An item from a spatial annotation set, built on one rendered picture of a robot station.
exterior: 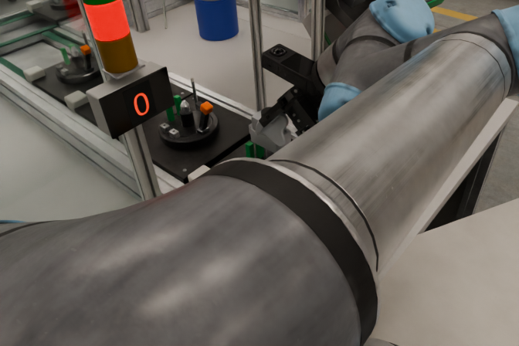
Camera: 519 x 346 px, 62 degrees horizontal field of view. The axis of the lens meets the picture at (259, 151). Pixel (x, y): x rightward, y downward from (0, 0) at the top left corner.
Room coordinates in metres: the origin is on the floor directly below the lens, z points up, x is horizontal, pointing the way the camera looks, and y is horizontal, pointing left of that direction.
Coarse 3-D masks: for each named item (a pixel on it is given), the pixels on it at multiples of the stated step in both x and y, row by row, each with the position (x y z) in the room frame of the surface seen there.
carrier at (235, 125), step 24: (192, 96) 0.98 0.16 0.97; (168, 120) 0.85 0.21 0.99; (192, 120) 0.82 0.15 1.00; (216, 120) 0.83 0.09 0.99; (240, 120) 0.85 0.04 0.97; (168, 144) 0.77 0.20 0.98; (192, 144) 0.76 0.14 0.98; (216, 144) 0.76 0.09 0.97; (240, 144) 0.77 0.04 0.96; (168, 168) 0.70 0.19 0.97; (192, 168) 0.69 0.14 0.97
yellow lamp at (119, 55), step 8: (96, 40) 0.58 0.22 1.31; (112, 40) 0.58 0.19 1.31; (120, 40) 0.58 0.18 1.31; (128, 40) 0.59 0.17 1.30; (104, 48) 0.57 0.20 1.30; (112, 48) 0.57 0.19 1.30; (120, 48) 0.57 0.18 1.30; (128, 48) 0.58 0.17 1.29; (104, 56) 0.57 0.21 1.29; (112, 56) 0.57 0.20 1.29; (120, 56) 0.57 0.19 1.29; (128, 56) 0.58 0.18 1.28; (136, 56) 0.60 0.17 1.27; (104, 64) 0.58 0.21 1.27; (112, 64) 0.57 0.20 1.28; (120, 64) 0.57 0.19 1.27; (128, 64) 0.58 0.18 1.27; (136, 64) 0.59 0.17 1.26; (112, 72) 0.57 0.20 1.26; (120, 72) 0.57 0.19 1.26
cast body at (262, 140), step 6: (264, 108) 0.66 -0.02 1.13; (258, 114) 0.65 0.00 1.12; (252, 120) 0.65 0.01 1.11; (258, 120) 0.64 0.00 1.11; (252, 126) 0.65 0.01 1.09; (252, 132) 0.65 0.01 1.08; (288, 132) 0.63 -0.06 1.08; (252, 138) 0.65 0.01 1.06; (258, 138) 0.64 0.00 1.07; (264, 138) 0.63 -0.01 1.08; (288, 138) 0.63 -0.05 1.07; (258, 144) 0.64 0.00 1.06; (264, 144) 0.63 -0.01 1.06; (270, 144) 0.62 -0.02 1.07; (270, 150) 0.62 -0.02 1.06; (276, 150) 0.61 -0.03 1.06
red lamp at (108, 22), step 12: (120, 0) 0.59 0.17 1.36; (96, 12) 0.57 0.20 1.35; (108, 12) 0.57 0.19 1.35; (120, 12) 0.59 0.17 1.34; (96, 24) 0.57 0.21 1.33; (108, 24) 0.57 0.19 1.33; (120, 24) 0.58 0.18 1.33; (96, 36) 0.58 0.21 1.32; (108, 36) 0.57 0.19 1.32; (120, 36) 0.58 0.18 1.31
